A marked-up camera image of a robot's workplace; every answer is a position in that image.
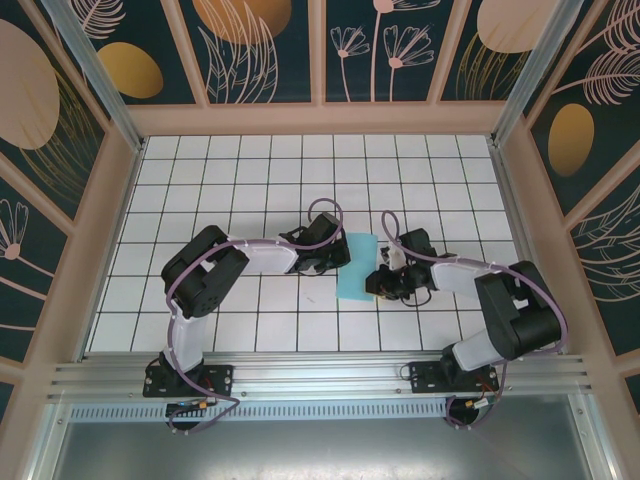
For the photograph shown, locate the aluminium side rail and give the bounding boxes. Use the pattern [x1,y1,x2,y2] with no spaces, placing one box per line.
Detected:
[492,142,564,356]

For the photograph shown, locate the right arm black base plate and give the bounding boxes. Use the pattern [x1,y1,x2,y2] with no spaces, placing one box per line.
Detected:
[408,360,500,396]

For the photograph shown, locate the aluminium frame post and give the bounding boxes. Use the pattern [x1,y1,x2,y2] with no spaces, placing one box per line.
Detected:
[489,0,596,147]
[40,0,147,154]

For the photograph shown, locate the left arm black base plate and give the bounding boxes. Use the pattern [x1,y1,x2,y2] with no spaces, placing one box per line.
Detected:
[143,364,235,399]

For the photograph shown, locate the slotted grey cable duct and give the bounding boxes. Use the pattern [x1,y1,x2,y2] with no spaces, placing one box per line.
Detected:
[69,402,450,422]

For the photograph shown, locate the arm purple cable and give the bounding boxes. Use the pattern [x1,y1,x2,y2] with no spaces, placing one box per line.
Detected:
[164,198,346,437]
[381,209,571,432]

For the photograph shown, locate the aluminium mounting rail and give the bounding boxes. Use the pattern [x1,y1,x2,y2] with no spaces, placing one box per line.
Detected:
[47,352,596,401]

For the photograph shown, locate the grey metal sheet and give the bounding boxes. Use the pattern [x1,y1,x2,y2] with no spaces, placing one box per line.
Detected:
[47,418,596,480]

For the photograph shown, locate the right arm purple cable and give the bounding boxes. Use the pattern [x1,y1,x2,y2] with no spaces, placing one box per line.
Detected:
[381,209,571,432]

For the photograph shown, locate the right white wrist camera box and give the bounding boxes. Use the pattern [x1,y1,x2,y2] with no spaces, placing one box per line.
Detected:
[382,242,409,271]

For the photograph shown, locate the light blue cloth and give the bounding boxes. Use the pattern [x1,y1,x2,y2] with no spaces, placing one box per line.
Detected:
[335,232,379,303]

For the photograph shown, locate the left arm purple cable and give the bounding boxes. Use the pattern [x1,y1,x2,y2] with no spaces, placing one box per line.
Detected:
[164,198,346,437]

